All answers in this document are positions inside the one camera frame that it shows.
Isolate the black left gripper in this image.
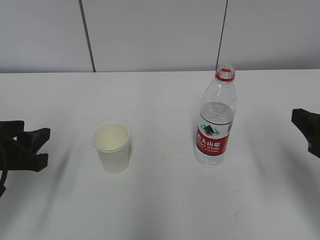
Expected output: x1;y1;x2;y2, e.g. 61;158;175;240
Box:
0;120;51;197

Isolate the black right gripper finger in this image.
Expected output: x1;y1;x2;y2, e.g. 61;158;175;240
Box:
291;108;320;158

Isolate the white paper cup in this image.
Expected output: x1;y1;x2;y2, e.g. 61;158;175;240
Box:
91;122;130;174

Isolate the clear Nongfu Spring water bottle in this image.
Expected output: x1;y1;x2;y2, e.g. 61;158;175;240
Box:
194;64;237;166

